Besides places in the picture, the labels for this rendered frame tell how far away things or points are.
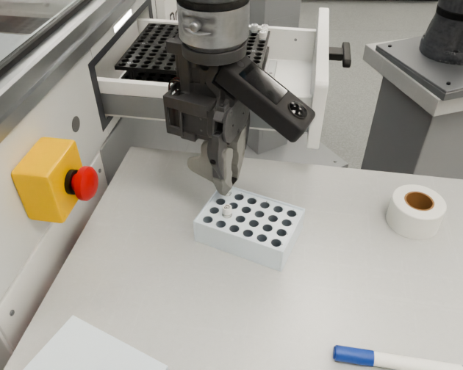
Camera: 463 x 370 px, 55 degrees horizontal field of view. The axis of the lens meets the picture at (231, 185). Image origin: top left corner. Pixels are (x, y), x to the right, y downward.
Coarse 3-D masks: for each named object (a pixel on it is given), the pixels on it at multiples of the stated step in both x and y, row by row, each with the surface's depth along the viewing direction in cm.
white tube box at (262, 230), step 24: (216, 192) 62; (240, 192) 62; (216, 216) 59; (240, 216) 59; (264, 216) 59; (288, 216) 59; (216, 240) 58; (240, 240) 56; (264, 240) 57; (288, 240) 55; (264, 264) 57
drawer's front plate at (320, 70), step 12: (324, 12) 78; (324, 24) 74; (324, 36) 70; (324, 48) 67; (312, 60) 85; (324, 60) 64; (312, 72) 76; (324, 72) 61; (312, 84) 69; (324, 84) 59; (312, 96) 63; (324, 96) 60; (312, 108) 61; (324, 108) 61; (312, 120) 63; (312, 132) 64; (312, 144) 65
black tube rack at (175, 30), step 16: (144, 32) 78; (160, 32) 78; (176, 32) 79; (256, 32) 78; (128, 48) 73; (144, 48) 74; (160, 48) 73; (128, 64) 69; (144, 64) 69; (160, 64) 70; (144, 80) 71; (160, 80) 72
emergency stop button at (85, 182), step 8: (80, 168) 51; (88, 168) 51; (80, 176) 50; (88, 176) 50; (96, 176) 52; (72, 184) 51; (80, 184) 50; (88, 184) 50; (96, 184) 52; (80, 192) 50; (88, 192) 51
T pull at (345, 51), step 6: (330, 48) 71; (336, 48) 71; (342, 48) 71; (348, 48) 71; (330, 54) 70; (336, 54) 70; (342, 54) 69; (348, 54) 69; (342, 60) 69; (348, 60) 68; (342, 66) 68; (348, 66) 68
